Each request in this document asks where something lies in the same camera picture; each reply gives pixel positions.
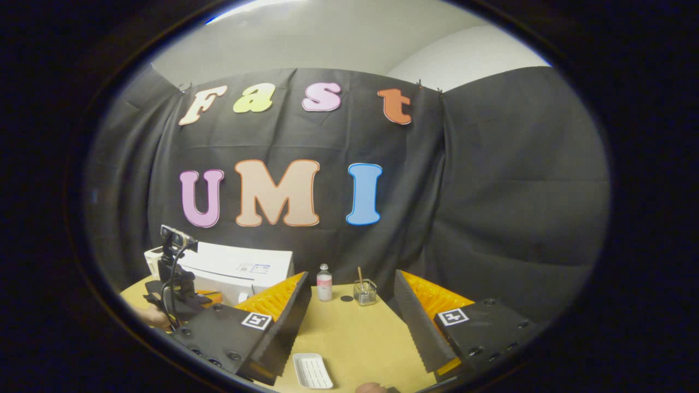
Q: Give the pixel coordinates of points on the small clear bottle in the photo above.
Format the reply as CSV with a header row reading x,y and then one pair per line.
x,y
324,284

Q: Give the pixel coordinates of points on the white toaster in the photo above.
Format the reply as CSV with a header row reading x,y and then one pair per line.
x,y
153,261

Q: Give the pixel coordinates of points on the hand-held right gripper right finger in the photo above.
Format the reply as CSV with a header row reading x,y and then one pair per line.
x,y
418,327

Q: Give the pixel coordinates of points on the white microwave oven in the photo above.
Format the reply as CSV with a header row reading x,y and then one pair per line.
x,y
240,267

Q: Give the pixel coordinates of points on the square glass jar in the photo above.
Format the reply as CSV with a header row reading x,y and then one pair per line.
x,y
365,295

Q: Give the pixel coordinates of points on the white rectangular tray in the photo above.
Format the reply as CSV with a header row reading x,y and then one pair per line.
x,y
312,371

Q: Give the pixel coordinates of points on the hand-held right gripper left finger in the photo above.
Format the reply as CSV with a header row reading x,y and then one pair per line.
x,y
286,327

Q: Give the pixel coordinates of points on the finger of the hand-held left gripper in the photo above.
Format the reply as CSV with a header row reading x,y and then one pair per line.
x,y
210,297

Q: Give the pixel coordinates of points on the thin wooden stick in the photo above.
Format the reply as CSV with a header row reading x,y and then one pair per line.
x,y
360,278

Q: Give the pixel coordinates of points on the black backdrop cloth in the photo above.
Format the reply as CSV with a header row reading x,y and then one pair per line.
x,y
491,191

